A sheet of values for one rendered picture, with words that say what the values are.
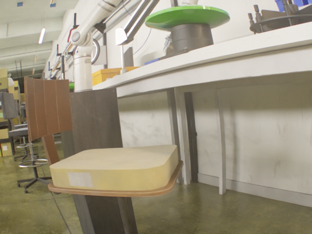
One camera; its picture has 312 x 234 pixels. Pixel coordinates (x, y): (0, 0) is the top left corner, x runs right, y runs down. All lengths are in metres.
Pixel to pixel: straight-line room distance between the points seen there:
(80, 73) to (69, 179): 0.67
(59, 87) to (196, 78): 0.50
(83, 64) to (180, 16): 0.60
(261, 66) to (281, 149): 1.18
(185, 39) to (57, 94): 0.50
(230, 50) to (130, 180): 0.42
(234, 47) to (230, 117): 1.50
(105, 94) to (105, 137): 0.18
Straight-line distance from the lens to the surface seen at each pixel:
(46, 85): 1.01
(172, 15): 0.89
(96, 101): 1.25
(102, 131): 1.26
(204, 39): 0.93
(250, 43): 0.69
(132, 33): 1.49
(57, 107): 1.05
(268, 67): 0.72
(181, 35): 0.93
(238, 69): 0.80
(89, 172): 0.74
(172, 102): 2.61
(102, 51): 4.57
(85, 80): 1.32
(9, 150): 6.12
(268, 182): 2.00
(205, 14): 0.89
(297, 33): 0.60
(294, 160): 1.81
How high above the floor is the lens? 0.77
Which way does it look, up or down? 3 degrees down
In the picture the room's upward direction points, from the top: 6 degrees counter-clockwise
